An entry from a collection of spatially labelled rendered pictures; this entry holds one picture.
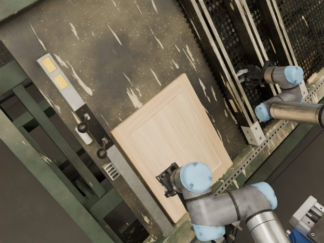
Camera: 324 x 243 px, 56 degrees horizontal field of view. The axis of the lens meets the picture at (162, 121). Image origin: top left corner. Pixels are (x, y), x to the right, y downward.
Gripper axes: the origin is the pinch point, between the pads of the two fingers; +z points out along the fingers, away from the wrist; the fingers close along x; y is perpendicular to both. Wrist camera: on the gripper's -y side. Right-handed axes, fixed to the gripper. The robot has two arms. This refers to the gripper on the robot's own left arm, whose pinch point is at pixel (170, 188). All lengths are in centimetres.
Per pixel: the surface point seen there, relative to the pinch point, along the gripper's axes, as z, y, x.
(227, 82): 21, 19, -59
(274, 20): 17, 29, -100
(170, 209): 38.7, -12.1, -2.1
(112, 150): 16.5, 24.8, 5.6
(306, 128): 107, -47, -143
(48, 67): -2, 60, 8
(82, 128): -2.6, 34.9, 11.9
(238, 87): 23, 14, -63
